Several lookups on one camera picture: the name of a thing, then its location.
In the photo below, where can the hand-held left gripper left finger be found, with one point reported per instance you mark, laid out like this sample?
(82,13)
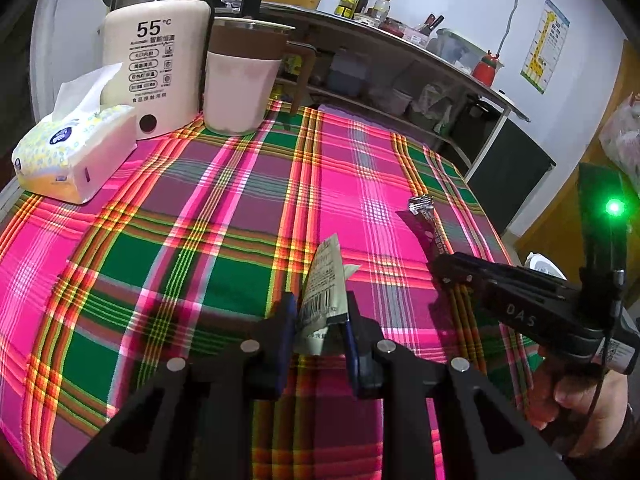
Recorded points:
(285,345)

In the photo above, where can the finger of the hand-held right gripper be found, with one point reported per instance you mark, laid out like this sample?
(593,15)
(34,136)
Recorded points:
(460,264)
(462,285)

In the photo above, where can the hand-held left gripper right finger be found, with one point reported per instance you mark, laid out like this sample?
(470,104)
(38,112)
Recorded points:
(357,350)

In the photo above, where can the brown stick sachet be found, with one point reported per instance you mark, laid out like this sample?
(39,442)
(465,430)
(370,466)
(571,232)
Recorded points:
(432,235)

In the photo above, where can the white round trash bin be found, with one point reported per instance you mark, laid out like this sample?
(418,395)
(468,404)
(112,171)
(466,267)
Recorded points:
(542,262)

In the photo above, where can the grey barcode wrapper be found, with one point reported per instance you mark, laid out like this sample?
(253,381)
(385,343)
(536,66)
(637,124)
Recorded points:
(322,285)

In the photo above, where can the person's right forearm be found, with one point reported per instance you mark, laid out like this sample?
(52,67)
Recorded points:
(631,452)

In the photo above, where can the person's right hand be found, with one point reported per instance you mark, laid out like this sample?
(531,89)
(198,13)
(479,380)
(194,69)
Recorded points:
(600,410)

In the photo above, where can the wooden door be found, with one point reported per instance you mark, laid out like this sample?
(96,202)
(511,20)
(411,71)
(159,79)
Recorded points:
(560,220)

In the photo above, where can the black cabinet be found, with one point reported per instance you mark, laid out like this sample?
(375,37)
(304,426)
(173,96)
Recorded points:
(510,170)

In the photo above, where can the crumpled white plastic bag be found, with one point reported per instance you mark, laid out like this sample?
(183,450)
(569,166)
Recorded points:
(431,107)

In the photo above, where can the pink green plaid tablecloth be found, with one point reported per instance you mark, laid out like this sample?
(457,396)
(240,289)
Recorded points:
(200,210)

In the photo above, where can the metal kitchen shelf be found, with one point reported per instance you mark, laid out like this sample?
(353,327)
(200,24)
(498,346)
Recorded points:
(492,94)

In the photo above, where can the white plastic tub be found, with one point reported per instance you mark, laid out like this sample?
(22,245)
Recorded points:
(398,101)

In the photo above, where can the hanging plastic bags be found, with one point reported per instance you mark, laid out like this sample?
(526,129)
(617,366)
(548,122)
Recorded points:
(625,135)

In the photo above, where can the red thermos bottle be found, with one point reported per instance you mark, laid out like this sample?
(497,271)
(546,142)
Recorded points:
(487,70)

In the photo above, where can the clear storage container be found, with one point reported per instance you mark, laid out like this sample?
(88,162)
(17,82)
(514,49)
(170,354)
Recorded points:
(450,47)

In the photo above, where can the blue plastic jug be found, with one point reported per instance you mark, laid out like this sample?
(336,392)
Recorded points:
(348,75)

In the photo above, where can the pink knife holder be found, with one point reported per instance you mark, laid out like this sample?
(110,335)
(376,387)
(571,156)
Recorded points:
(420,32)

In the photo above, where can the pink brown jug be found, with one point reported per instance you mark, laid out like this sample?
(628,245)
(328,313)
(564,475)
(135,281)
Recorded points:
(240,90)

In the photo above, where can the yellow oil bottle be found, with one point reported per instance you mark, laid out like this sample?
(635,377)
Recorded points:
(294,65)

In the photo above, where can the clear plastic bottle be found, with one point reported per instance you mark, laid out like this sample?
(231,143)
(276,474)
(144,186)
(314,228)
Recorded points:
(381,10)

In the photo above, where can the dark sauce bottle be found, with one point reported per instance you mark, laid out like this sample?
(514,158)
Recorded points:
(364,2)

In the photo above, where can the white tissue pack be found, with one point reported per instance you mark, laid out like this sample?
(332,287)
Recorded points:
(75,160)

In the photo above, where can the green glass bottle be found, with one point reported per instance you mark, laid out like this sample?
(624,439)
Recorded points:
(346,2)

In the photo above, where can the cream water dispenser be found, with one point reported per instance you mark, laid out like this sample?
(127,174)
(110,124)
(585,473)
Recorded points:
(155,60)

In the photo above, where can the giraffe wall chart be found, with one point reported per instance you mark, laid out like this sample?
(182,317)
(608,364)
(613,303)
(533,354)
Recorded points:
(545,45)

